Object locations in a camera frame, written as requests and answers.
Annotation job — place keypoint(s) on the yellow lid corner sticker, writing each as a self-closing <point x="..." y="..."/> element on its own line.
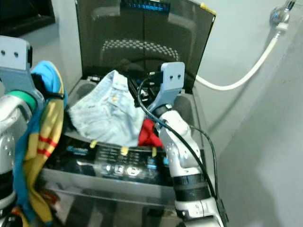
<point x="208" y="8"/>

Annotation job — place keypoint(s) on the yellow blue striped garment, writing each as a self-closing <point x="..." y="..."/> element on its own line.
<point x="49" y="127"/>

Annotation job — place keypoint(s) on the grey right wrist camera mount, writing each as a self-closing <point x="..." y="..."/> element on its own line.
<point x="173" y="78"/>

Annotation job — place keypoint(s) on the light blue denim jeans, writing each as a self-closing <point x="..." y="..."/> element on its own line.
<point x="104" y="113"/>

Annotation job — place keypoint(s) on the top-load washing machine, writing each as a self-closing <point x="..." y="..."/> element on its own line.
<point x="113" y="161"/>

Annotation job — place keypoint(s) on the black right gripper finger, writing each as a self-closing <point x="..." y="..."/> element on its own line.
<point x="134" y="85"/>

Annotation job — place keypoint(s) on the dark tinted washer lid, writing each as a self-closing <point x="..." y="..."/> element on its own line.
<point x="113" y="28"/>

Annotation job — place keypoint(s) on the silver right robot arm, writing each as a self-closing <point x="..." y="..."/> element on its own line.
<point x="180" y="146"/>

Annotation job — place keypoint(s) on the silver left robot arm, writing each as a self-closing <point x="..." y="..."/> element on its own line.
<point x="12" y="127"/>

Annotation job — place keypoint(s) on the yellow tape piece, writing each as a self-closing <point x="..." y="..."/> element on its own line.
<point x="154" y="152"/>
<point x="93" y="144"/>
<point x="124" y="151"/>

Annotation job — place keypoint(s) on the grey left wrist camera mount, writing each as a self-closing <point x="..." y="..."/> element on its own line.
<point x="14" y="61"/>

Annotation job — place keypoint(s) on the black window frame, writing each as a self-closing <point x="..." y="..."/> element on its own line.
<point x="23" y="12"/>

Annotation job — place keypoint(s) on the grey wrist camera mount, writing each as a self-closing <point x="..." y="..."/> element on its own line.
<point x="14" y="61"/>
<point x="173" y="78"/>

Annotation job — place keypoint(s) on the red garment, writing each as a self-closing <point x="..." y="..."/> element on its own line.
<point x="147" y="137"/>

